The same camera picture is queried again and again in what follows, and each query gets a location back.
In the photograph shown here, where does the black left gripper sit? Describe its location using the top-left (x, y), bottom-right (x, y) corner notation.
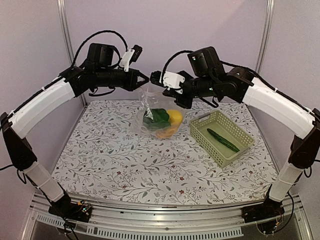
top-left (95, 67), bottom-right (150, 91)

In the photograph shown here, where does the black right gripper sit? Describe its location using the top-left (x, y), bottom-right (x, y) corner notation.
top-left (162, 70), bottom-right (217, 109)

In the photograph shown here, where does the yellow lemon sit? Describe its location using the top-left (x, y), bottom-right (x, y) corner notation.
top-left (166, 109), bottom-right (184, 128)

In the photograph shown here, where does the clear zip top bag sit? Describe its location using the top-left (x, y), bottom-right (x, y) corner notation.
top-left (130, 83), bottom-right (187, 139)

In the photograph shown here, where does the green white bok choy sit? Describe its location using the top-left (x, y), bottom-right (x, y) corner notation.
top-left (142, 108), bottom-right (171, 131)

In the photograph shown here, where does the orange yellow mango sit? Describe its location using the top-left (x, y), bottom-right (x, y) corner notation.
top-left (155, 125), bottom-right (180, 139)

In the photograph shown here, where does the green cucumber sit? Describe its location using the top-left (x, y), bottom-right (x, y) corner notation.
top-left (207, 128), bottom-right (240, 153)

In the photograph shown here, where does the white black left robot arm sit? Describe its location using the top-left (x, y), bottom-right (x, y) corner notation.
top-left (0, 43), bottom-right (149, 217)

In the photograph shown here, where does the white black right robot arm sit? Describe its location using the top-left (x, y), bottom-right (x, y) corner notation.
top-left (157, 46), bottom-right (320, 218)

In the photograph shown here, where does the beige perforated plastic basket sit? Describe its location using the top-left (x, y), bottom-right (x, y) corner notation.
top-left (189, 110), bottom-right (255, 168)

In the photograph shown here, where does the floral patterned table mat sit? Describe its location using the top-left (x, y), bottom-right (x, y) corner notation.
top-left (52, 100), bottom-right (277, 205)

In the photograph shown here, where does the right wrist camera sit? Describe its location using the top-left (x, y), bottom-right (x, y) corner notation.
top-left (150, 71), bottom-right (185, 90)

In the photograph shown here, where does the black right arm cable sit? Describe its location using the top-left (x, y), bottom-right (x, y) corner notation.
top-left (161, 50), bottom-right (193, 76)

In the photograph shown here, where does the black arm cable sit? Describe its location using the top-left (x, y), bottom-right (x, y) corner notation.
top-left (72, 30), bottom-right (128, 68)
top-left (161, 50), bottom-right (193, 76)

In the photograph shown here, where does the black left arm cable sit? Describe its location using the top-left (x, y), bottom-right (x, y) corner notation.
top-left (72, 30), bottom-right (128, 68)

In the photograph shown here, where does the left aluminium corner post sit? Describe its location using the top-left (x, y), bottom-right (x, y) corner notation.
top-left (56, 0), bottom-right (87, 106)

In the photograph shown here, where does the aluminium corner post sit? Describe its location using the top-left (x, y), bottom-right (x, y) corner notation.
top-left (56, 0), bottom-right (87, 106)
top-left (255, 0), bottom-right (275, 73)

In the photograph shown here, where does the right aluminium corner post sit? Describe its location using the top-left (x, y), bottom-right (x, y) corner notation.
top-left (255, 0), bottom-right (275, 73)

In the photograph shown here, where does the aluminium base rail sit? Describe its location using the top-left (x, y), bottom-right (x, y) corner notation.
top-left (21, 192), bottom-right (313, 240)

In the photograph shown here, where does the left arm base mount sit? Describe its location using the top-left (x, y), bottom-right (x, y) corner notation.
top-left (48, 197), bottom-right (93, 223)

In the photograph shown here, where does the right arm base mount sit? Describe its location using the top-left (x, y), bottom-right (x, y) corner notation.
top-left (241, 198), bottom-right (285, 235)

